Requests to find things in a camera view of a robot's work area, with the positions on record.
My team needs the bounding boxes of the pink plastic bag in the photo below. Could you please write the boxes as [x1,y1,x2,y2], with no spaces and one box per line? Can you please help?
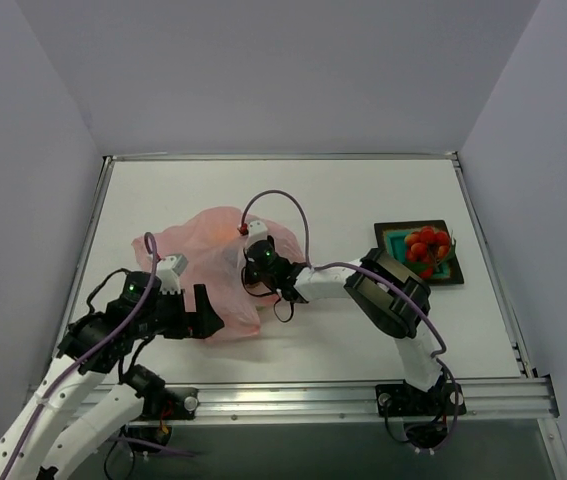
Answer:
[131,204,307,341]

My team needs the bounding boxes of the red fake berry cluster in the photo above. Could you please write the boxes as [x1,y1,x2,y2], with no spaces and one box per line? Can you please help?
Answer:
[404,225,458,282]

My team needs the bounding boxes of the orange fake fruit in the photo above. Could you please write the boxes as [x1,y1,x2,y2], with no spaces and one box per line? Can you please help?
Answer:
[210,225,238,245]

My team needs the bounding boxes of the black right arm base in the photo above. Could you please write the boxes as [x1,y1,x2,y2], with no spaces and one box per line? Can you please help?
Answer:
[375,379,467,418]

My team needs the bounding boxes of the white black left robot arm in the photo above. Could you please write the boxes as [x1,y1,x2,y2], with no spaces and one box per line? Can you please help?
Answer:
[0,271,224,479]

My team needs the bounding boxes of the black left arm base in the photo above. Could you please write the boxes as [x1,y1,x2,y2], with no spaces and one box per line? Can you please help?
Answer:
[141,387,199,421]

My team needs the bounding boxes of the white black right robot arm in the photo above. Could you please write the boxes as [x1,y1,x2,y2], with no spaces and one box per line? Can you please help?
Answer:
[243,237,447,392]

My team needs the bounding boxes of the black square plate teal centre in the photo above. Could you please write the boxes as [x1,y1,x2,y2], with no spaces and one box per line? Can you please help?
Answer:
[374,220,464,286]

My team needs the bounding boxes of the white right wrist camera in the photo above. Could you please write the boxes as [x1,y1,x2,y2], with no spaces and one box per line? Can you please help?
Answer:
[238,220,269,249]

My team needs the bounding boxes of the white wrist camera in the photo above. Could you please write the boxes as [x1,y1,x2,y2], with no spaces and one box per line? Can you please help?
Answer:
[238,220,269,249]
[156,254,188,295]

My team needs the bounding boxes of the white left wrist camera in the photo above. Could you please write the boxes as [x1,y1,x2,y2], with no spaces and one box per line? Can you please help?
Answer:
[156,254,188,295]

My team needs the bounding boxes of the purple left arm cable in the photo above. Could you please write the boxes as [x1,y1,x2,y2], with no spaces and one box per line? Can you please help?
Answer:
[0,231,197,480]

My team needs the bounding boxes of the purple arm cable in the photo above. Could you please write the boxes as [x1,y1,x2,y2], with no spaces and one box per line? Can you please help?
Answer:
[0,231,197,480]
[239,189,464,451]

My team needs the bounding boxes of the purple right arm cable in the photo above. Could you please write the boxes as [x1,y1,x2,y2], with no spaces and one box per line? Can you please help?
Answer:
[239,189,464,451]

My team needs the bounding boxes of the aluminium front rail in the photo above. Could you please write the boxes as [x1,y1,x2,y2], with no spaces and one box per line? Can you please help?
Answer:
[27,377,560,426]

